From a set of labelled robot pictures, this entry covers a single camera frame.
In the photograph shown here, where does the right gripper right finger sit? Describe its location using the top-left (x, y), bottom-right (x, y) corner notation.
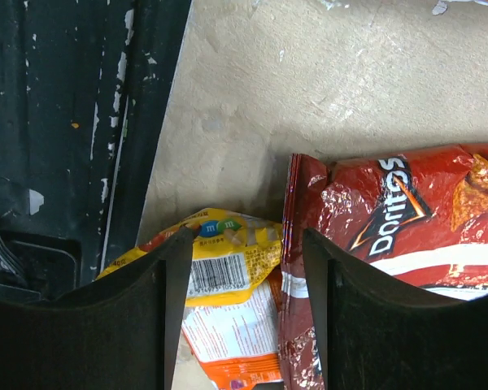
top-left (303, 228), bottom-right (488, 389)

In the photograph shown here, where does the yellow M&M's bag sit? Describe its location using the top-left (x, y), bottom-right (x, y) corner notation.
top-left (99, 208), bottom-right (282, 307)

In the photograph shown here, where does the black front frame rail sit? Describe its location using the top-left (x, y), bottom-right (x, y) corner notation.
top-left (0, 0), bottom-right (190, 302)

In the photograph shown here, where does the red Doritos bag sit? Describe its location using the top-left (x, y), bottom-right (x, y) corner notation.
top-left (279, 143), bottom-right (488, 389)

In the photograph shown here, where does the orange white snack bag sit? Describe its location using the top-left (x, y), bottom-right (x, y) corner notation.
top-left (181, 267), bottom-right (281, 389)

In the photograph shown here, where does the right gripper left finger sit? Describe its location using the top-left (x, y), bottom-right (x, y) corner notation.
top-left (0, 227), bottom-right (194, 389)

